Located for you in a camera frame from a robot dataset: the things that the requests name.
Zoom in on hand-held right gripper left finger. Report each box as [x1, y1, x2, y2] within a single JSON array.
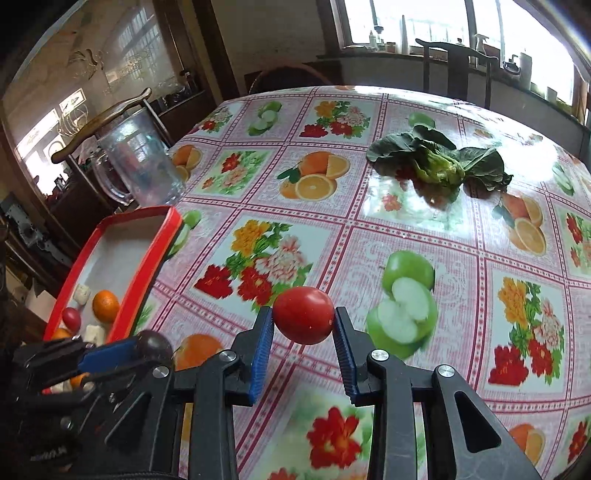
[[104, 305, 275, 480]]

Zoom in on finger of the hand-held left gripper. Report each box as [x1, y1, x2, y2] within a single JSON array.
[[13, 337, 144, 381], [69, 361, 175, 409]]

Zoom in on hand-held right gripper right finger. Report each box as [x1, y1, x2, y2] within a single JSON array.
[[333, 306, 543, 480]]

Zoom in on dark purple passion fruit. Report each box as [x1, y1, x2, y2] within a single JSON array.
[[136, 330, 175, 370]]

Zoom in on large orange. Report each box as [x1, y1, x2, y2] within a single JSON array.
[[92, 289, 121, 322]]

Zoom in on large red tomato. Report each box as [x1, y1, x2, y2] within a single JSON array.
[[272, 286, 334, 345]]

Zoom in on red rectangular tray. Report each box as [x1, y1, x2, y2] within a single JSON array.
[[42, 206, 184, 352]]

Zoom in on floral fruit-print tablecloth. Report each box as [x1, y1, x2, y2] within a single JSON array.
[[134, 85, 591, 480]]

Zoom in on clear glass mug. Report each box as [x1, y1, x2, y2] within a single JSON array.
[[90, 108, 186, 207]]

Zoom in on bok choy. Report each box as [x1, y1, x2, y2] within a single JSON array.
[[366, 124, 514, 197]]

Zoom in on round-back wooden chair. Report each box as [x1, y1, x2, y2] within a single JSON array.
[[247, 65, 335, 95]]

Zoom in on dark straight-back wooden chair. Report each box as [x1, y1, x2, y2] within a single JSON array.
[[414, 38, 500, 109]]

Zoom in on white container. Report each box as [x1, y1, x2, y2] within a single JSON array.
[[519, 48, 534, 90]]

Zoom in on wooden chair with curved rail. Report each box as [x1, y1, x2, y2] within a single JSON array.
[[51, 88, 174, 164]]

